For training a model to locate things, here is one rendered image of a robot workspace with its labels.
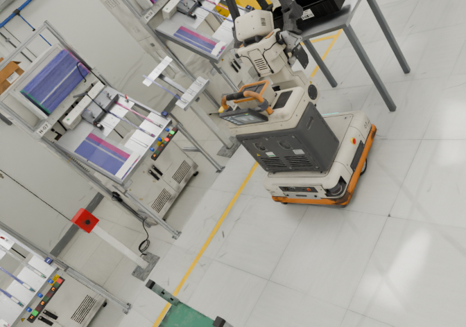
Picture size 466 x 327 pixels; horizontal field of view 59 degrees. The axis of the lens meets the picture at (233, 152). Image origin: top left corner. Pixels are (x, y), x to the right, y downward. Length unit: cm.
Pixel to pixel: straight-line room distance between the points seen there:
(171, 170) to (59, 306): 147
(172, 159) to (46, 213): 190
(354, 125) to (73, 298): 259
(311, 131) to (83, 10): 377
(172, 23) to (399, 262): 300
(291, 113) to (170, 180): 190
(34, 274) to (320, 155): 218
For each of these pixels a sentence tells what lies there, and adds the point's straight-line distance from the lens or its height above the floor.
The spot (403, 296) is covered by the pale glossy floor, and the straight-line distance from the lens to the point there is 235.
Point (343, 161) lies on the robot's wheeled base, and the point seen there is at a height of 25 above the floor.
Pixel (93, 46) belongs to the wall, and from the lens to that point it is 553.
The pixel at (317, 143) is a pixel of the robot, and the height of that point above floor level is 50.
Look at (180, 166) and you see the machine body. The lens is 403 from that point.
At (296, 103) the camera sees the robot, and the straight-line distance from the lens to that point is 242.
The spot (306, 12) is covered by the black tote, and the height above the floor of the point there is 91.
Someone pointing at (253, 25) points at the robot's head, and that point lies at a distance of 258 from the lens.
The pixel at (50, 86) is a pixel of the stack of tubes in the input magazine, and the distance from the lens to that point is 371.
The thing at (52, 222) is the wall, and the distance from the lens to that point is 534.
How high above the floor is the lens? 198
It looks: 30 degrees down
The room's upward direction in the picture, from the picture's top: 42 degrees counter-clockwise
